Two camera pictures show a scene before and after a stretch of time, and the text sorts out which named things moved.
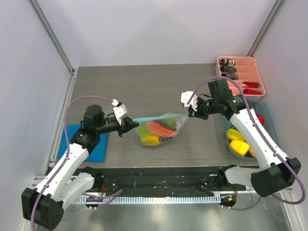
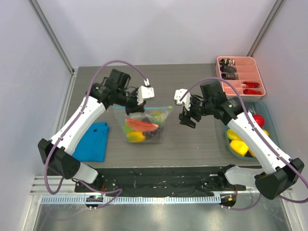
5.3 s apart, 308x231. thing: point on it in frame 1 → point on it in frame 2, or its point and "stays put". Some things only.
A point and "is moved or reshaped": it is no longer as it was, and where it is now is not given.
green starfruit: x=143 y=131 is moved or reshaped
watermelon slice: x=158 y=130 is moved or reshaped
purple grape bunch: x=163 y=138 → x=150 y=134
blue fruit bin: x=259 y=107 stays put
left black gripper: x=127 y=124 → x=135 y=108
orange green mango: x=151 y=140 → x=135 y=136
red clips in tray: x=251 y=84 stays put
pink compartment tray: x=245 y=70 stays put
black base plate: x=170 y=182 stays put
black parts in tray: x=227 y=68 stays put
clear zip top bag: x=156 y=130 → x=165 y=110
